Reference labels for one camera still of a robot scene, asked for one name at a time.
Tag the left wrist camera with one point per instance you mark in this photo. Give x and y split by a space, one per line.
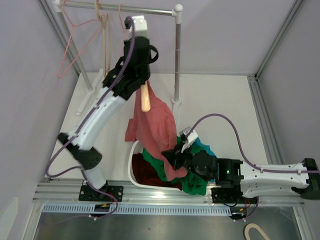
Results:
140 25

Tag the teal t shirt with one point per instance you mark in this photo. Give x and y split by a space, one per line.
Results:
206 147

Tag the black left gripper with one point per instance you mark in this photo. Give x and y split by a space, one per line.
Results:
151 59

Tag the beige wooden hanger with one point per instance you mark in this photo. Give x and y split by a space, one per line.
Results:
145 97
106 37

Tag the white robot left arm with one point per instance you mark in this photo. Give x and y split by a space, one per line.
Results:
130 73

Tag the white metal clothes rack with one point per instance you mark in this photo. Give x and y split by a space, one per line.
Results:
176 13

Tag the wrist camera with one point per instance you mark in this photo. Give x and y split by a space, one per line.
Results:
188 137
140 25

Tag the white slotted cable duct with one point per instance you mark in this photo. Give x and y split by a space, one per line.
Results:
135 209

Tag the green t shirt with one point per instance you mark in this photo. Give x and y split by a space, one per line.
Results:
156 147

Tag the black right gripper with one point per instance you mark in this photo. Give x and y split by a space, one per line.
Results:
174 156

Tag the aluminium mounting rail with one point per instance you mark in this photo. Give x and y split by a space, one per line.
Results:
68 190

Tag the pink wire hanger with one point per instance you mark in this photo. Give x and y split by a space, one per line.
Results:
121 21
71 44

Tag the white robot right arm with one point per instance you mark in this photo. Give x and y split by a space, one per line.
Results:
237 178

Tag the white perforated plastic basket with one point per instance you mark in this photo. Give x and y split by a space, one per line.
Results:
191 183

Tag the pink t shirt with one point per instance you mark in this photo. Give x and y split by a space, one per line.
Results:
155 130

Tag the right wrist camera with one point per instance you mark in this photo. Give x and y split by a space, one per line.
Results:
188 137

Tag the dark red t shirt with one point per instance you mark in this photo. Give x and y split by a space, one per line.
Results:
145 174

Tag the aluminium cage frame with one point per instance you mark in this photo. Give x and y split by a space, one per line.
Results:
275 40

